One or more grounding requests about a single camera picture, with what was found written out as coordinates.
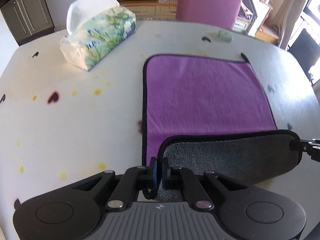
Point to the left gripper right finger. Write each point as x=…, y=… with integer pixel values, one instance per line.
x=186, y=182

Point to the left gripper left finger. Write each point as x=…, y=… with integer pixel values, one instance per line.
x=134, y=180

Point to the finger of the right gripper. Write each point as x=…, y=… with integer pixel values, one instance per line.
x=301, y=145

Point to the purple and grey towel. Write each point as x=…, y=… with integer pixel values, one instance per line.
x=211, y=114

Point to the black chair at right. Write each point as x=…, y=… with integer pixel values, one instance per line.
x=306, y=51

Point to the floral tissue pack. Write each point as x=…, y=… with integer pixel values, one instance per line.
x=95, y=28

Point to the wooden drawer sideboard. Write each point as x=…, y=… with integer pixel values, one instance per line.
x=151, y=10

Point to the grey kitchen cabinet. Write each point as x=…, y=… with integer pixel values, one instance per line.
x=27, y=20

